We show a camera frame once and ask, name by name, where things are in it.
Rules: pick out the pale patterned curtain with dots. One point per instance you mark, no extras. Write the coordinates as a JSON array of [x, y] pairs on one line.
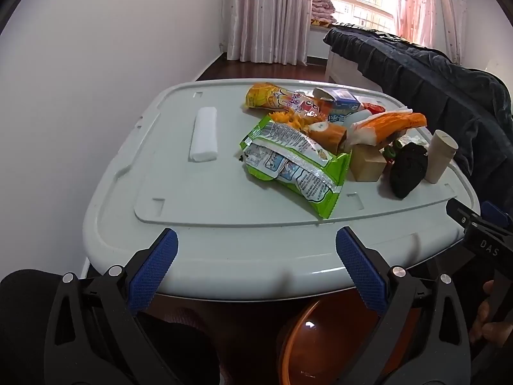
[[268, 12]]

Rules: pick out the orange sausage wrapper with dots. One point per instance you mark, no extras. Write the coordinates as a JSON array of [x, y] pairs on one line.
[[326, 134]]

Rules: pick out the cardboard tube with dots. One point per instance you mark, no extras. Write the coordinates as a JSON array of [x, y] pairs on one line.
[[439, 156]]

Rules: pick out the white foam sheet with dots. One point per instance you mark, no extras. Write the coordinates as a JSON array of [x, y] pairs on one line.
[[203, 134]]

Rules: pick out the light blue plastic piece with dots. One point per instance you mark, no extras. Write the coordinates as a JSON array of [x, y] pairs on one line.
[[354, 119]]

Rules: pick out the yellow wrapper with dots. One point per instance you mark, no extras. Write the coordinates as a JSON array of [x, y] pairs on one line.
[[296, 120]]

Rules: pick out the pink curtain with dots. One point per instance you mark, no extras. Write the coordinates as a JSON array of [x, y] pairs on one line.
[[433, 8]]

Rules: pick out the black cloth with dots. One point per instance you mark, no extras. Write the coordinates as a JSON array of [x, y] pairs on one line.
[[408, 168]]

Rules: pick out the person's right hand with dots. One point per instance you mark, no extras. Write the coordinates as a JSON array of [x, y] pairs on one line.
[[497, 333]]

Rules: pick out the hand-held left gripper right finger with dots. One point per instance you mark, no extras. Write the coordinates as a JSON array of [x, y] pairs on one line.
[[360, 268]]

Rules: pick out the green snack packet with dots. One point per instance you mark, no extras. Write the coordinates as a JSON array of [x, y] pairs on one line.
[[292, 164]]

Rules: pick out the orange plastic bin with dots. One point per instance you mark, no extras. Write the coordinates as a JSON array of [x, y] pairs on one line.
[[332, 341]]

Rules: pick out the orange white striped packet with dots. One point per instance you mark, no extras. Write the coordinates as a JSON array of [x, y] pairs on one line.
[[390, 126]]

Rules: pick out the small tan cardboard box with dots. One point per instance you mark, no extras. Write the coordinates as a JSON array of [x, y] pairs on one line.
[[366, 162]]

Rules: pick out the white tissue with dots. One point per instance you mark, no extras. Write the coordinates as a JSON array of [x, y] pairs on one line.
[[412, 140]]

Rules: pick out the blue white carton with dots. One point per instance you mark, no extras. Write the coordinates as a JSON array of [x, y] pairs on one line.
[[340, 104]]

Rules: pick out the red packet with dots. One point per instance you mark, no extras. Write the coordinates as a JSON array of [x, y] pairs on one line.
[[372, 108]]

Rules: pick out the white bed frame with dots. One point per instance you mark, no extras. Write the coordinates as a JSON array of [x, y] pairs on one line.
[[344, 68]]

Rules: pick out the green red toy brick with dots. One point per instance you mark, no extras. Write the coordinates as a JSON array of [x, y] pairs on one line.
[[390, 150]]

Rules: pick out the white plastic storage box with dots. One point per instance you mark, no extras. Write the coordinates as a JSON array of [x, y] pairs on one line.
[[224, 232]]

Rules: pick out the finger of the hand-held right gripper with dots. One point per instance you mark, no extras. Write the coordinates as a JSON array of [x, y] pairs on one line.
[[487, 244], [492, 213]]

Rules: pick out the yellow orange snack packet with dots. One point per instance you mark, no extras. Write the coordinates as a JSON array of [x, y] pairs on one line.
[[272, 96]]

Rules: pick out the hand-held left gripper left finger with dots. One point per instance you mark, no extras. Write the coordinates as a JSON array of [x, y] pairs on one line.
[[154, 268]]

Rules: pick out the stack of folded blankets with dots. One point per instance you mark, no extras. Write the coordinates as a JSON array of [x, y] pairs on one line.
[[322, 8]]

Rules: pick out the dark blanket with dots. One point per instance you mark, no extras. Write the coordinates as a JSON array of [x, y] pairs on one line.
[[433, 80]]

